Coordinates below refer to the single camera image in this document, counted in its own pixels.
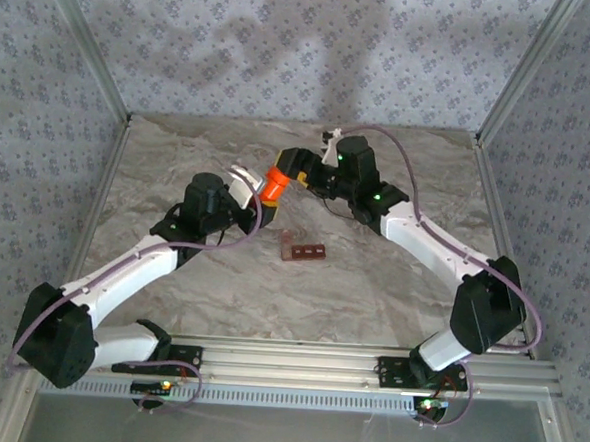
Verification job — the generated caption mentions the grey metal sheet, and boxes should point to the grey metal sheet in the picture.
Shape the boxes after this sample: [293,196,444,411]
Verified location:
[15,369,573,442]

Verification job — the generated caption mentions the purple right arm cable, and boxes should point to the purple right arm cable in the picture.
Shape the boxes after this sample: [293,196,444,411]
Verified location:
[325,122,557,437]

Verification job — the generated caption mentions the brown brick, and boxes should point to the brown brick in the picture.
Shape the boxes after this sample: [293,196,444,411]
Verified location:
[278,228,328,266]

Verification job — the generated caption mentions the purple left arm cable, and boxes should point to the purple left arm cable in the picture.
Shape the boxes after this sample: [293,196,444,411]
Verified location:
[5,176,266,423]

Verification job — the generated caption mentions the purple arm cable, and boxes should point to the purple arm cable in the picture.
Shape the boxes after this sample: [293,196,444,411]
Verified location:
[5,176,266,423]
[325,122,557,437]

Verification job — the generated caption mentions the slotted grey cable duct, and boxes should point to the slotted grey cable duct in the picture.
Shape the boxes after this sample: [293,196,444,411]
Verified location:
[37,373,419,419]

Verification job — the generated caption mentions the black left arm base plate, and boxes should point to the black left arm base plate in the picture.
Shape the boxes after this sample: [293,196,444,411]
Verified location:
[110,338,205,380]

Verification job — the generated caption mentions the aluminium frame post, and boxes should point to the aluminium frame post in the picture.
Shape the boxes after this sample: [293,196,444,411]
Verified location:
[473,0,590,152]
[28,0,140,122]

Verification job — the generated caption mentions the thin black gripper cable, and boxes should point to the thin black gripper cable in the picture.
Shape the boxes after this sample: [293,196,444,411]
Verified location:
[319,192,361,221]
[206,225,231,252]

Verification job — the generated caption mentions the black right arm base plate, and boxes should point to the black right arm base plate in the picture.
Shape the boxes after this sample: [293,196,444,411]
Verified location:
[375,354,471,394]

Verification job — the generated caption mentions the thin black left gripper cable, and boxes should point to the thin black left gripper cable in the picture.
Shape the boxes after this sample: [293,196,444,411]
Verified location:
[206,225,231,252]

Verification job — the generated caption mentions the aluminium side rail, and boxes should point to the aluminium side rail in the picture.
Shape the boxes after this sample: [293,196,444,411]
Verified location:
[42,110,134,340]
[459,136,552,361]

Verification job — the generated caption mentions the aluminium mounting rail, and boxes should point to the aluminium mounting rail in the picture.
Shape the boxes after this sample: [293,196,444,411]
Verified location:
[84,329,564,405]

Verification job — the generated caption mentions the thin black right gripper cable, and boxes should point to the thin black right gripper cable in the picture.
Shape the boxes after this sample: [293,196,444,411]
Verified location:
[319,192,361,221]

